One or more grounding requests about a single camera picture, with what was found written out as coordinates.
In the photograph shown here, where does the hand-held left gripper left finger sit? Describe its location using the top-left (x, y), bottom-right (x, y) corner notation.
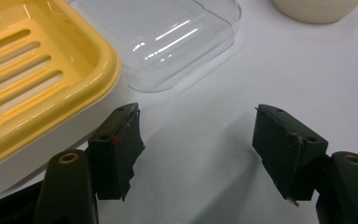
top-left (33, 102), bottom-right (146, 224)

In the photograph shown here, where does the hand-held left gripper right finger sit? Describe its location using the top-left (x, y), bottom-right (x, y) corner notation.
top-left (252, 104), bottom-right (358, 224)

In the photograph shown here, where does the white soap dish base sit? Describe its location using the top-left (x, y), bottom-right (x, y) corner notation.
top-left (0, 73), bottom-right (131, 200)

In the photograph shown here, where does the yellow soap dish tray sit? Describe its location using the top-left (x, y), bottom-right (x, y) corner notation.
top-left (0, 0), bottom-right (121, 174)

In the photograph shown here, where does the clear plastic soap dish lid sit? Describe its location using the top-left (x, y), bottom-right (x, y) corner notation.
top-left (66, 0), bottom-right (242, 93)

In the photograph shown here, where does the cream round container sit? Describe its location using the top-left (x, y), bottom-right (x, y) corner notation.
top-left (271, 0), bottom-right (358, 25)

